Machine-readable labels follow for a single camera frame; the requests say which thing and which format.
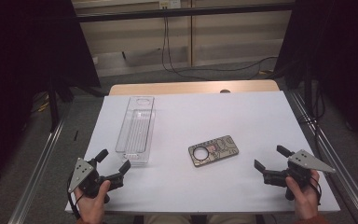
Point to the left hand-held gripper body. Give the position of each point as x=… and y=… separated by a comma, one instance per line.
x=80, y=174

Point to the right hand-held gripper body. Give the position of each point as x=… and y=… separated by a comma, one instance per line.
x=304, y=162

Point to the clear plastic tray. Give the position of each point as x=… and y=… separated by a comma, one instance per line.
x=136, y=130

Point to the patterned phone case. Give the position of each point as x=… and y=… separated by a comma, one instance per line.
x=220, y=149

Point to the person's left hand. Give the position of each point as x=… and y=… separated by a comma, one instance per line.
x=91, y=208

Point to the person's right hand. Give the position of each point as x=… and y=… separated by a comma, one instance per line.
x=306, y=202

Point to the white table cover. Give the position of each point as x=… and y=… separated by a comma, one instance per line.
x=199, y=189

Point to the black metal stand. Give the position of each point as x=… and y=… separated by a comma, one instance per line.
x=53, y=105

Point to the black curtain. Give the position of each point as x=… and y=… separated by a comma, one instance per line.
x=18, y=62
x=338, y=46

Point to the black horizontal bar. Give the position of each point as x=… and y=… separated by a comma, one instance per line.
x=183, y=12

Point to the aluminium floor rail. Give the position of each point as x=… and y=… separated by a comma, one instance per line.
x=37, y=168
x=338, y=155

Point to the white wall socket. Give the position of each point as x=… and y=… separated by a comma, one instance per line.
x=170, y=3

